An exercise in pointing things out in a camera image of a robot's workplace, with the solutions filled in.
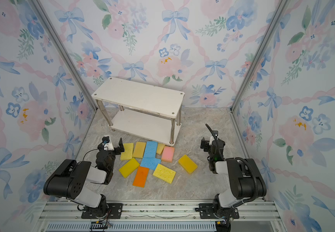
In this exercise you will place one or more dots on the pale yellow sponge far left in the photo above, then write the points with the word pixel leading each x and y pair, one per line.
pixel 128 153

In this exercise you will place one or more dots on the left aluminium corner post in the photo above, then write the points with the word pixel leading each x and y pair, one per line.
pixel 64 55

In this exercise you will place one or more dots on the aluminium corner post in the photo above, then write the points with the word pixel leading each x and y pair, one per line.
pixel 279 12
pixel 64 55

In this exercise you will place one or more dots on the yellow porous sponge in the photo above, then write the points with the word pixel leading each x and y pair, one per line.
pixel 163 173

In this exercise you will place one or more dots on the small tan sponge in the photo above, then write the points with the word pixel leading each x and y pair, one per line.
pixel 160 148

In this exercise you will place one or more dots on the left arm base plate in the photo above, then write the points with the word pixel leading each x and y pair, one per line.
pixel 109 210

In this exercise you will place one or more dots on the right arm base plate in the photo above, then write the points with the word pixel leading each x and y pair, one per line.
pixel 210 211

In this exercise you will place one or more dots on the pink sponge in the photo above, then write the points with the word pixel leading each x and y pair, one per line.
pixel 167 154

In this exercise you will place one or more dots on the bright yellow sponge left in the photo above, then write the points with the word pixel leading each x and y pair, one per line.
pixel 129 167

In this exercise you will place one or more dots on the orange sponge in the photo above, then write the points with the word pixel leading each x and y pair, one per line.
pixel 141 177

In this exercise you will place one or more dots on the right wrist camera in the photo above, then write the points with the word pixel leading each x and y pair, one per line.
pixel 213 137

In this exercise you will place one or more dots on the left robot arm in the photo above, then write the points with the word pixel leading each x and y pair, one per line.
pixel 68 180

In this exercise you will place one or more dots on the tan yellow sponge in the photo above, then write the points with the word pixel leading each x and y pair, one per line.
pixel 139 150

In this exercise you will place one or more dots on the white two-tier shelf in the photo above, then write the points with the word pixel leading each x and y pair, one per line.
pixel 142 110

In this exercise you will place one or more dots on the right aluminium corner post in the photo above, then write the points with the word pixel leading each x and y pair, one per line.
pixel 279 12

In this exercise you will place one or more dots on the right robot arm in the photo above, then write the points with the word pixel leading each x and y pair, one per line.
pixel 246 184

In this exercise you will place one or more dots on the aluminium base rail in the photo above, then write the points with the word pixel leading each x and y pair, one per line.
pixel 161 216

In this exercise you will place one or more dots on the blue sponge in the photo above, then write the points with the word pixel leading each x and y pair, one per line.
pixel 150 149
pixel 150 163

